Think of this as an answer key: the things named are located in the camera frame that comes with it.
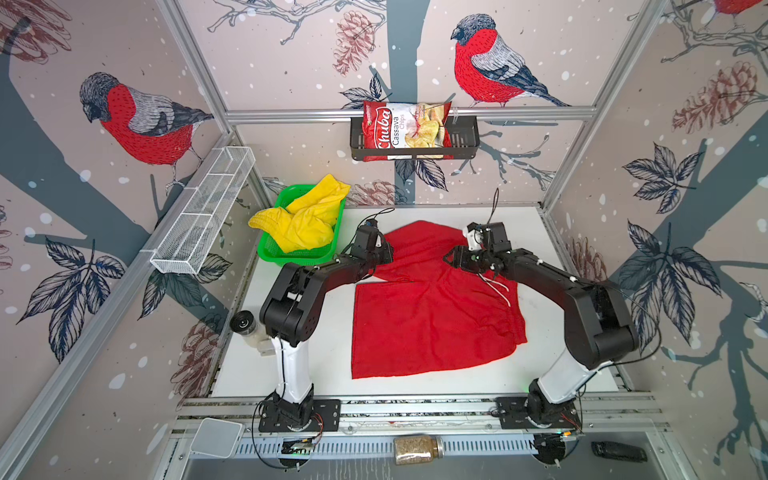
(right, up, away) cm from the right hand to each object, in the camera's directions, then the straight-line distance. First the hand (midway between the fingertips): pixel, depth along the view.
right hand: (446, 263), depth 93 cm
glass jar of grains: (-11, -39, -27) cm, 49 cm away
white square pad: (-60, -40, -22) cm, 75 cm away
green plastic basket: (-60, +4, +10) cm, 61 cm away
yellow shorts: (-47, +14, +12) cm, 51 cm away
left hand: (-17, +5, +5) cm, 18 cm away
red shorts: (-7, -16, -2) cm, 17 cm away
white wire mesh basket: (-69, +7, -22) cm, 72 cm away
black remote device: (+36, -41, -25) cm, 60 cm away
